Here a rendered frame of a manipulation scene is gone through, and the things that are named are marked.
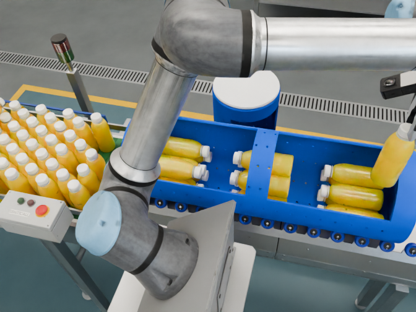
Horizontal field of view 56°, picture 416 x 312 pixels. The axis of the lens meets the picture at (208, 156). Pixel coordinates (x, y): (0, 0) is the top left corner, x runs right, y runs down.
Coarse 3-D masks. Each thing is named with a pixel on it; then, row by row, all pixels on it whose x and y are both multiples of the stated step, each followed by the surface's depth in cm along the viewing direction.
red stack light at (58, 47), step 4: (52, 44) 151; (56, 44) 150; (60, 44) 150; (64, 44) 151; (68, 44) 153; (56, 48) 151; (60, 48) 151; (64, 48) 152; (68, 48) 154; (60, 52) 153
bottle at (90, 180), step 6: (78, 174) 134; (90, 174) 134; (96, 174) 137; (78, 180) 135; (84, 180) 133; (90, 180) 134; (96, 180) 136; (90, 186) 136; (96, 186) 138; (90, 192) 138; (96, 192) 139
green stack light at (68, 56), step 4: (56, 52) 154; (64, 52) 153; (68, 52) 154; (72, 52) 157; (60, 56) 154; (64, 56) 154; (68, 56) 155; (72, 56) 157; (60, 60) 156; (64, 60) 156; (68, 60) 156
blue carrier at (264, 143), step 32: (192, 128) 138; (224, 128) 133; (256, 128) 123; (224, 160) 142; (256, 160) 113; (320, 160) 134; (352, 160) 130; (160, 192) 123; (192, 192) 119; (224, 192) 116; (256, 192) 113; (288, 192) 136; (384, 192) 131; (320, 224) 115; (352, 224) 111; (384, 224) 108
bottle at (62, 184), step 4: (72, 176) 134; (60, 180) 132; (64, 180) 132; (68, 180) 133; (60, 184) 133; (64, 184) 132; (60, 188) 134; (64, 188) 133; (68, 188) 133; (64, 192) 134; (64, 196) 138; (68, 196) 137; (68, 200) 139; (72, 204) 141
